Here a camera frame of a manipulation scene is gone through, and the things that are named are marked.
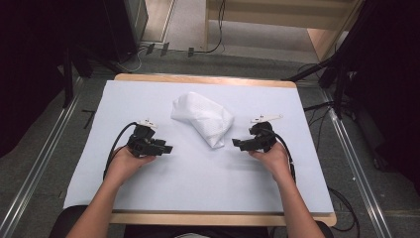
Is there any person's dark clothing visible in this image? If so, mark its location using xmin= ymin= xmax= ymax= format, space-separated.
xmin=124 ymin=224 xmax=272 ymax=238

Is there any dark curtain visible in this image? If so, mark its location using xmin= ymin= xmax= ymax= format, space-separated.
xmin=343 ymin=0 xmax=420 ymax=187
xmin=0 ymin=0 xmax=112 ymax=159

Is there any light wooden furniture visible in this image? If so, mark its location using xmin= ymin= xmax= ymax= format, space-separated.
xmin=204 ymin=0 xmax=365 ymax=62

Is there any metal floor rail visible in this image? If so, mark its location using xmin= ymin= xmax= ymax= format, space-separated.
xmin=0 ymin=76 xmax=84 ymax=238
xmin=320 ymin=88 xmax=394 ymax=238

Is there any wooden table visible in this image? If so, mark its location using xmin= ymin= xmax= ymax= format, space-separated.
xmin=108 ymin=72 xmax=338 ymax=228

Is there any light blue table mat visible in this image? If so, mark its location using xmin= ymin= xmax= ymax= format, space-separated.
xmin=62 ymin=79 xmax=335 ymax=214

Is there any black tripod stand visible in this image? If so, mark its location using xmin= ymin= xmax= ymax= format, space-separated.
xmin=281 ymin=54 xmax=352 ymax=121

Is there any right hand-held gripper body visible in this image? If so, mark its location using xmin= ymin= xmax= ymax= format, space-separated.
xmin=249 ymin=113 xmax=284 ymax=154

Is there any black cabinet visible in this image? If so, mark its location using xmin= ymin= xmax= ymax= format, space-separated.
xmin=102 ymin=0 xmax=150 ymax=64

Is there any person's right hand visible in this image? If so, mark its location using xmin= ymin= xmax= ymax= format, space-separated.
xmin=249 ymin=142 xmax=293 ymax=183

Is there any person's left hand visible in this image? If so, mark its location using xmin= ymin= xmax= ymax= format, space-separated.
xmin=104 ymin=146 xmax=157 ymax=186

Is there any black metal stand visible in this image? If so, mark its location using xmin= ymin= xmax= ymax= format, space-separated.
xmin=61 ymin=46 xmax=76 ymax=109

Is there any black hanging cable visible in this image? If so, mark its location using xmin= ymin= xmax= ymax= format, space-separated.
xmin=193 ymin=0 xmax=228 ymax=55

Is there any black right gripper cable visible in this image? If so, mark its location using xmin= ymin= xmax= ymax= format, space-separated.
xmin=267 ymin=128 xmax=297 ymax=184

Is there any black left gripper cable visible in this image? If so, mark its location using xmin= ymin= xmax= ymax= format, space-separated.
xmin=102 ymin=121 xmax=139 ymax=181

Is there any white mesh laundry bag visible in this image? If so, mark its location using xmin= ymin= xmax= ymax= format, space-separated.
xmin=170 ymin=91 xmax=235 ymax=150

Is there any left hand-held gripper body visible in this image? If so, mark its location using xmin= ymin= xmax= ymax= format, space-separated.
xmin=127 ymin=118 xmax=166 ymax=159

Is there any black floor cable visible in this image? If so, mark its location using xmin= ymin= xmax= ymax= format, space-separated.
xmin=327 ymin=186 xmax=361 ymax=233

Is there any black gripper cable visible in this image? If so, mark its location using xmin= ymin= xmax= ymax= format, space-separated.
xmin=267 ymin=128 xmax=297 ymax=184
xmin=102 ymin=121 xmax=139 ymax=181

